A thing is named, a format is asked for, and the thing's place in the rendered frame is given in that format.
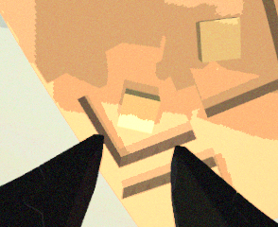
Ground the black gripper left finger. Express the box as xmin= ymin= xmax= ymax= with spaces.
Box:
xmin=0 ymin=133 xmax=105 ymax=227

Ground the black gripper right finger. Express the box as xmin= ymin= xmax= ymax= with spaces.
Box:
xmin=170 ymin=145 xmax=278 ymax=227

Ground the tan square block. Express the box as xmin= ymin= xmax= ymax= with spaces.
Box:
xmin=196 ymin=16 xmax=241 ymax=61
xmin=116 ymin=87 xmax=161 ymax=132

